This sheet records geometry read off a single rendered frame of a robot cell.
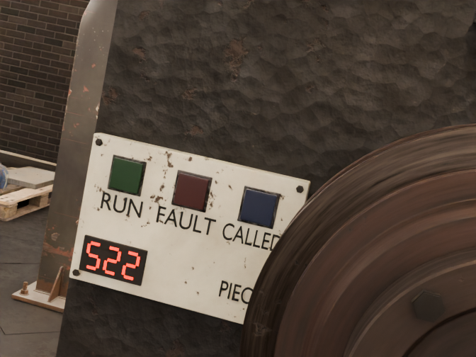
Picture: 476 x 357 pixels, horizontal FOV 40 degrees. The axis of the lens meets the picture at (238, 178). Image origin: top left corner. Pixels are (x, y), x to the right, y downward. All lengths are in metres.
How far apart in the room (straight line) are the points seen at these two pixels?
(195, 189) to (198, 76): 0.13
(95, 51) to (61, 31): 4.06
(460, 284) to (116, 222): 0.42
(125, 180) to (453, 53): 0.39
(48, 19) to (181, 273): 6.84
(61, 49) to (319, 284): 6.93
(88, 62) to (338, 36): 2.74
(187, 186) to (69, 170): 2.74
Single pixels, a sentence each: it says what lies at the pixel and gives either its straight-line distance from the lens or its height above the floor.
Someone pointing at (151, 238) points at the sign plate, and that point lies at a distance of 0.78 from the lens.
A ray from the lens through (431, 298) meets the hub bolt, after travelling 0.53.
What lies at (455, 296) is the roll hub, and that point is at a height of 1.21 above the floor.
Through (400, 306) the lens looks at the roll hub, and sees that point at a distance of 0.53.
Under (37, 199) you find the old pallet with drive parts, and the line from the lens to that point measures 5.46.
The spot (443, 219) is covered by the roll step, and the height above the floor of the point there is 1.26.
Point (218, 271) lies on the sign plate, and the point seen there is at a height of 1.11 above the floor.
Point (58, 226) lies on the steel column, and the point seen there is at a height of 0.40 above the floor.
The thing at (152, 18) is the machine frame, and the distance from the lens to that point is 0.79.
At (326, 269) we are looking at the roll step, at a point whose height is 1.19.
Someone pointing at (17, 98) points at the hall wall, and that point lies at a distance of 7.68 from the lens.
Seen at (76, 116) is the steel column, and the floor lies 0.98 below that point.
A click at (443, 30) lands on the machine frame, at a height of 1.43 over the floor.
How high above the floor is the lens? 1.34
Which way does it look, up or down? 9 degrees down
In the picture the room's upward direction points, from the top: 12 degrees clockwise
